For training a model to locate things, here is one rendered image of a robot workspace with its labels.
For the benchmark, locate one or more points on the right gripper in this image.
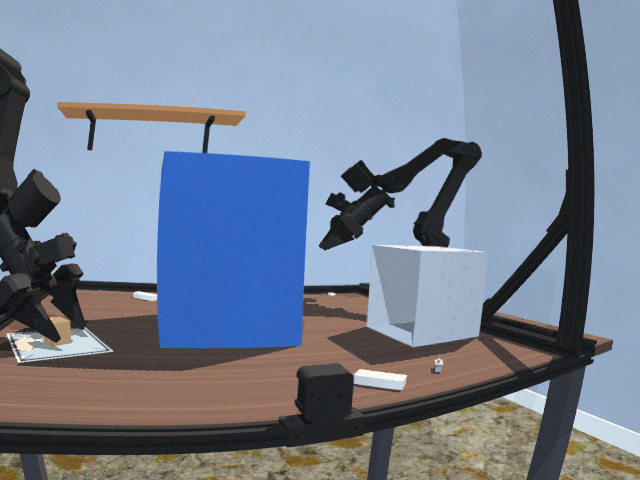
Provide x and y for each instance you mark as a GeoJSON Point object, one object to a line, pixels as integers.
{"type": "Point", "coordinates": [342, 229]}

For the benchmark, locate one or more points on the white square mat with dark border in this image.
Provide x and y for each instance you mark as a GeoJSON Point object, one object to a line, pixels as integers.
{"type": "Point", "coordinates": [29, 346]}

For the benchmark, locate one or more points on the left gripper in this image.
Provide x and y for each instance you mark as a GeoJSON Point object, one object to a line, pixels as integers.
{"type": "Point", "coordinates": [25, 305]}

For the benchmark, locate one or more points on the white open-sided box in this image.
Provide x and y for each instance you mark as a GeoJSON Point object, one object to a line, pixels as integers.
{"type": "Point", "coordinates": [447, 297]}

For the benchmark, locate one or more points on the small orange block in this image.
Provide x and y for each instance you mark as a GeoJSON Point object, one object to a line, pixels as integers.
{"type": "Point", "coordinates": [63, 327]}

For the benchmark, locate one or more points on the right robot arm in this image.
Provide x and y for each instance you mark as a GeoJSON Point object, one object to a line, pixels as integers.
{"type": "Point", "coordinates": [429, 225]}

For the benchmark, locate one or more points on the white rectangular block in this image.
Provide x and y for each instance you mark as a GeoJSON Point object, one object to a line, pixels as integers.
{"type": "Point", "coordinates": [380, 379]}
{"type": "Point", "coordinates": [145, 296]}

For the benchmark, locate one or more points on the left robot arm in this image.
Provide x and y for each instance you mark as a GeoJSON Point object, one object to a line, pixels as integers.
{"type": "Point", "coordinates": [36, 197]}

